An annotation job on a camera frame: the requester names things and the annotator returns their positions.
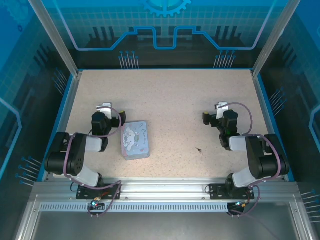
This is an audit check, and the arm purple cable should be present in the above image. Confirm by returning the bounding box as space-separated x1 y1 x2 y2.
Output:
226 101 282 218
63 106 123 218

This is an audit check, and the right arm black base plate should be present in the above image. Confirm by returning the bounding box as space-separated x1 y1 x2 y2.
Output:
208 183 256 201

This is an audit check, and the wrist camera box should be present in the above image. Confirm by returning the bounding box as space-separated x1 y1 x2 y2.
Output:
216 101 230 119
96 101 114 118

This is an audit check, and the slotted grey cable duct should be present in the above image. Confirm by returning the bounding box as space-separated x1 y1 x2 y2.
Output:
38 202 235 214

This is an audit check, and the small circuit board with LED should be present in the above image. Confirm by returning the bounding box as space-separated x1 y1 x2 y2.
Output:
227 199 251 210
87 198 105 211

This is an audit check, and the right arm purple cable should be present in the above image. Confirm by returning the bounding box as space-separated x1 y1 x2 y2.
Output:
226 101 282 218

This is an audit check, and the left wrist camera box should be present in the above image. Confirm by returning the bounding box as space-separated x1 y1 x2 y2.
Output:
96 101 114 118

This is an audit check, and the blue pink cartoon tin box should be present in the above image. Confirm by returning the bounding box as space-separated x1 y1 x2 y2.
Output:
120 120 151 161

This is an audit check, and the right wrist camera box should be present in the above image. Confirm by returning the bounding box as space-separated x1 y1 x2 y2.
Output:
216 101 230 119

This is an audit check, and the grey metal tray frame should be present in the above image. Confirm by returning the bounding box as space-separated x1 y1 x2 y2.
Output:
13 194 320 240

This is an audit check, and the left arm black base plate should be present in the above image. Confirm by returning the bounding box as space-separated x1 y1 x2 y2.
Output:
76 183 123 201

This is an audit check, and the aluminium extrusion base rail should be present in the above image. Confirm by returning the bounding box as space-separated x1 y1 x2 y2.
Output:
32 176 301 204

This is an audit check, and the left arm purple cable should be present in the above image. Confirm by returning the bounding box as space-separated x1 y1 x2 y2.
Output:
63 106 123 218

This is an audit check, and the aluminium frame post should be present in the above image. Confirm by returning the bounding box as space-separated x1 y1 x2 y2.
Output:
251 0 300 78
27 0 83 77

